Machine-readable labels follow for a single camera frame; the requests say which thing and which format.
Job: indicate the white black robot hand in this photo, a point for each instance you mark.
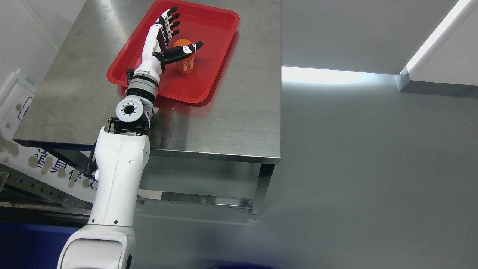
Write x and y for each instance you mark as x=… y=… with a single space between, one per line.
x=155 y=53

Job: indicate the orange cylindrical capacitor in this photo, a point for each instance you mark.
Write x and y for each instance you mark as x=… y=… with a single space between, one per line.
x=184 y=66

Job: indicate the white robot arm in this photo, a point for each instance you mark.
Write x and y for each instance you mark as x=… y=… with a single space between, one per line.
x=121 y=152

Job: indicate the grey metal shelf rack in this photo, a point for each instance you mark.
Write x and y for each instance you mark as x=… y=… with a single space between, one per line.
x=28 y=200

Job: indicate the red plastic tray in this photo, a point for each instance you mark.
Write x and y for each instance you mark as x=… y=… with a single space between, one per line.
x=214 y=26

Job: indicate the stainless steel table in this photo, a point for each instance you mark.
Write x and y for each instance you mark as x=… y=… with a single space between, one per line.
x=240 y=121

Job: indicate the white wall partition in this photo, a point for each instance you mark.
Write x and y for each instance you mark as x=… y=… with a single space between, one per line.
x=446 y=63

